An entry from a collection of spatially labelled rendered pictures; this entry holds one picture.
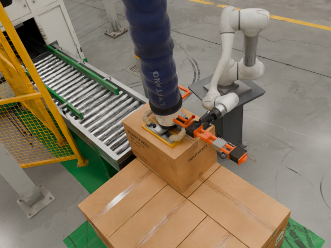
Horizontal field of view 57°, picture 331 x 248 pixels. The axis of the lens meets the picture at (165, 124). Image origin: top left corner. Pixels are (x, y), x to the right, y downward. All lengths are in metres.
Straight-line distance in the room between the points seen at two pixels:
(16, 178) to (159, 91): 1.74
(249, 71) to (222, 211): 1.12
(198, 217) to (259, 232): 0.41
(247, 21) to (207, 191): 1.22
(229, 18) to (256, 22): 0.18
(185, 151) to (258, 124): 1.63
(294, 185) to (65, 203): 2.20
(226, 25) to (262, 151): 1.56
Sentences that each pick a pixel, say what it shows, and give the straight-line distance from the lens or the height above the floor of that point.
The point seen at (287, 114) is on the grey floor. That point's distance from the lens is 3.71.
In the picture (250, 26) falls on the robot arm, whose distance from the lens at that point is 2.19.
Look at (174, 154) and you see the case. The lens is 2.06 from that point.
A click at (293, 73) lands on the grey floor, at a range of 4.32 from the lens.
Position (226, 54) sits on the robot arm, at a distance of 2.17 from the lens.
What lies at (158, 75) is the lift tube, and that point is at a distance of 1.84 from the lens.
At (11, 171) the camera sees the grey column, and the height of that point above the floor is 0.54.
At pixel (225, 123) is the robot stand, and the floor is 0.45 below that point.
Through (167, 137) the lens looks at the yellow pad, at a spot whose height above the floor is 0.97.
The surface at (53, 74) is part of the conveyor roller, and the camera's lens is 4.03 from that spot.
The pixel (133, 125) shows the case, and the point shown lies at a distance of 2.33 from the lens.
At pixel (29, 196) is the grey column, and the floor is 0.15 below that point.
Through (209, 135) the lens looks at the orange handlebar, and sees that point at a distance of 1.94.
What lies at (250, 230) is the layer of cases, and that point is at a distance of 2.22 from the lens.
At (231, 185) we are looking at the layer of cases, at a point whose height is 0.54.
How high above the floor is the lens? 2.53
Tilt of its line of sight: 44 degrees down
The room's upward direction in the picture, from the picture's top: 12 degrees counter-clockwise
